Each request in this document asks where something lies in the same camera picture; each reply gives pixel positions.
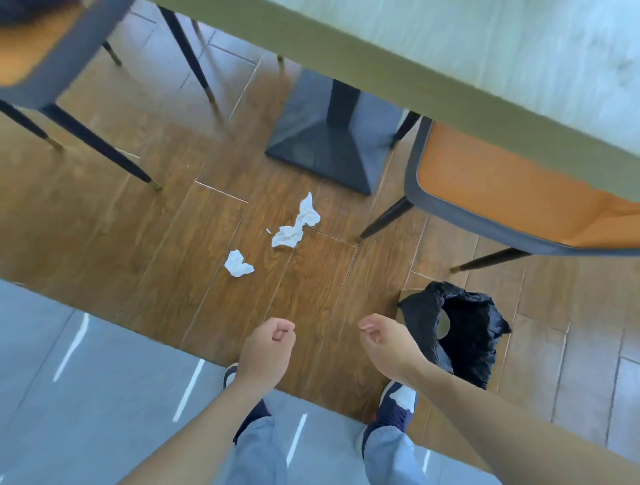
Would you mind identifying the person's right hand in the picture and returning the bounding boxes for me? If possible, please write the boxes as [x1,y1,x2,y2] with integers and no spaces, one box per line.
[357,314,431,384]

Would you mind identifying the person's left hand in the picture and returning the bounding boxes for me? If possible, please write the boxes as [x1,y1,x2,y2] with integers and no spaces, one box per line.
[234,317,297,394]

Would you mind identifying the person's right forearm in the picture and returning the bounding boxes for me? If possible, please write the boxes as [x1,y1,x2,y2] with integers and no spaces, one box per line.
[404,357,640,485]

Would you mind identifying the person's left forearm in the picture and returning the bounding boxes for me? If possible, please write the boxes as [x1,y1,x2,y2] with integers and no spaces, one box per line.
[117,372,275,485]

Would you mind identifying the small crumpled white tissue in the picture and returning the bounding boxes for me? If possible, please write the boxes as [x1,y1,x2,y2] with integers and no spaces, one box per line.
[224,250,256,278]

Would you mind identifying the navy and white right shoe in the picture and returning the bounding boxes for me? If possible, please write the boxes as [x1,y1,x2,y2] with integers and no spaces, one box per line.
[362,380,418,443]

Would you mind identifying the navy and white shoe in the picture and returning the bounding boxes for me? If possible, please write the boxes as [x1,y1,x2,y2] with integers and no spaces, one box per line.
[223,363,274,446]
[362,380,418,443]

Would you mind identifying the navy and white left shoe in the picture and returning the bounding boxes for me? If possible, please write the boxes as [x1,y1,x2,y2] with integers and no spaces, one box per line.
[223,363,274,446]

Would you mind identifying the large crumpled white tissue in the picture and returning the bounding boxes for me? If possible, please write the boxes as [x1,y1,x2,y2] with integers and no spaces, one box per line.
[271,192,322,249]

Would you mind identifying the waste bin with black bag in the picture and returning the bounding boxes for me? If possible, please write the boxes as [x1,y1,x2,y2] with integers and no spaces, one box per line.
[398,281,512,391]

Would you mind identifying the light blue jeans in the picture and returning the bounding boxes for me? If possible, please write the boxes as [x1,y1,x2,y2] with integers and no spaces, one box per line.
[226,416,432,485]

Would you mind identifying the orange chair with dark frame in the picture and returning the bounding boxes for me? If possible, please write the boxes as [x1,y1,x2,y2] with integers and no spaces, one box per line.
[0,0,224,192]
[358,111,640,274]

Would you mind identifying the black table pedestal base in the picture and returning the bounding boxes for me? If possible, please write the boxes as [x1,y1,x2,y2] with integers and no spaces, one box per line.
[264,69,405,196]

